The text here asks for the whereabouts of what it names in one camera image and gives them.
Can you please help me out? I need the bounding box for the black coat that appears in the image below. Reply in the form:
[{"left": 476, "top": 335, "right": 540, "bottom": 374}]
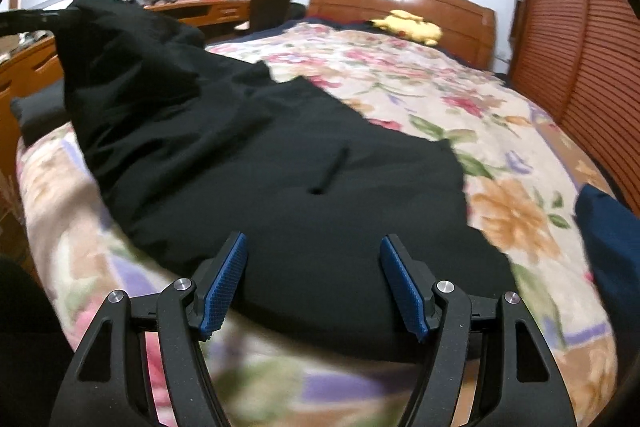
[{"left": 55, "top": 0, "right": 515, "bottom": 362}]

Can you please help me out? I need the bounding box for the floral blanket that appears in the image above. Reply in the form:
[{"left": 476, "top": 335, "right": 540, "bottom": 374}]
[{"left": 14, "top": 19, "right": 622, "bottom": 427}]

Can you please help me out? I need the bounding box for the navy blue garment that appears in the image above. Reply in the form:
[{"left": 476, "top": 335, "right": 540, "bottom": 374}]
[{"left": 574, "top": 184, "right": 640, "bottom": 351}]

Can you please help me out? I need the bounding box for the dark grey jacket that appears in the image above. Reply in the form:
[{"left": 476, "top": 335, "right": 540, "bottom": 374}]
[{"left": 10, "top": 79, "right": 70, "bottom": 146}]

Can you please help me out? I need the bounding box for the yellow plush toy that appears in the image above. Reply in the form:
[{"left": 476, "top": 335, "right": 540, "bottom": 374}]
[{"left": 370, "top": 10, "right": 442, "bottom": 46}]

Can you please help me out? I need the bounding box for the wooden headboard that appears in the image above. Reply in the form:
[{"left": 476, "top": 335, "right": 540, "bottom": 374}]
[{"left": 307, "top": 0, "right": 496, "bottom": 69}]

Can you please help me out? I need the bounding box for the navy bed sheet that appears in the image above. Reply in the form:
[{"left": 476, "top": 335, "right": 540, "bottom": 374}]
[{"left": 209, "top": 17, "right": 383, "bottom": 46}]

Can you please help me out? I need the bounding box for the red-brown slatted wardrobe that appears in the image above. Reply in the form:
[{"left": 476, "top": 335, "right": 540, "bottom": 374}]
[{"left": 511, "top": 0, "right": 639, "bottom": 211}]

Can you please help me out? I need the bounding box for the wooden desk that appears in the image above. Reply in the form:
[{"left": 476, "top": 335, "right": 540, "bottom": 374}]
[{"left": 0, "top": 0, "right": 250, "bottom": 185}]

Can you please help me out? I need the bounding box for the dark wooden chair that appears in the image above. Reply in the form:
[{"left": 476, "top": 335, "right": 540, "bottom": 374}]
[{"left": 234, "top": 0, "right": 307, "bottom": 35}]

